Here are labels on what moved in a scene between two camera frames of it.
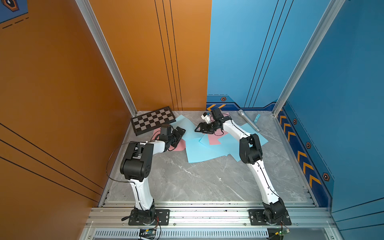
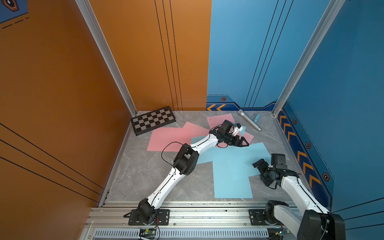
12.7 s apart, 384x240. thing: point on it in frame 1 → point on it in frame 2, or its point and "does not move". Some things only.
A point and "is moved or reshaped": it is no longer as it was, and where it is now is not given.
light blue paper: [197, 151] is moved or reshaped
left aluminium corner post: [88, 14] does not move
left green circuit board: [147, 233] does not move
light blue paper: [187, 124] → [229, 155]
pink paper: [213, 138] is moved or reshaped
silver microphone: [243, 114] does not move
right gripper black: [205, 128] → [264, 164]
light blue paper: [231, 144] is moved or reshaped
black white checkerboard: [152, 120] does not move
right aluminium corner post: [327, 21] does not move
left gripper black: [178, 135] → [240, 144]
